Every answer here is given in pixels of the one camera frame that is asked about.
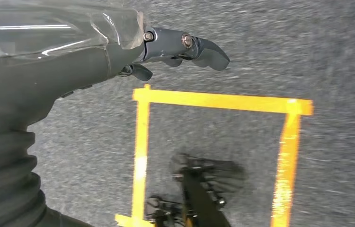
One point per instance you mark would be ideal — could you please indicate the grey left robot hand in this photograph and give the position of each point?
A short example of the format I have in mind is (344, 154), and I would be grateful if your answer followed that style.
(39, 72)

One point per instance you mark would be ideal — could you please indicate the yellow floor tape square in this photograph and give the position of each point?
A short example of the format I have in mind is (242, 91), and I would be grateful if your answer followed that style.
(221, 102)

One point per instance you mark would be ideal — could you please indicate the black robot foot base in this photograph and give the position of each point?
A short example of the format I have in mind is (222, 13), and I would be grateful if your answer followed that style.
(196, 194)

